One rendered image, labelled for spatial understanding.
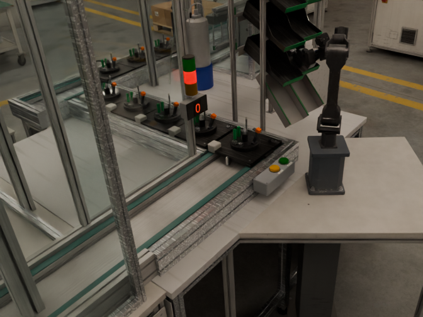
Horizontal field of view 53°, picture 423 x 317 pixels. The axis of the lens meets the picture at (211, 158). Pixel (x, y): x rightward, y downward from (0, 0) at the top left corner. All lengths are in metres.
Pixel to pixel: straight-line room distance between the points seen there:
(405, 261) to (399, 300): 0.31
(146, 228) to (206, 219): 0.23
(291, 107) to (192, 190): 0.67
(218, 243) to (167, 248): 0.22
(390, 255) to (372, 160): 0.94
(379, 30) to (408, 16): 0.41
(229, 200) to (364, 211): 0.53
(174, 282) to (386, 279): 1.55
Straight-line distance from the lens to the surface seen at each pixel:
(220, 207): 1.61
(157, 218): 1.65
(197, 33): 2.69
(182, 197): 1.73
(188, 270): 1.51
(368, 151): 2.16
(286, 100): 2.11
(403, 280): 2.76
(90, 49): 0.99
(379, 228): 1.71
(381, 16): 6.07
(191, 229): 1.52
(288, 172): 1.83
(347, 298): 2.59
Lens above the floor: 1.95
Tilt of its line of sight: 32 degrees down
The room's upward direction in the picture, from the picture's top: 4 degrees counter-clockwise
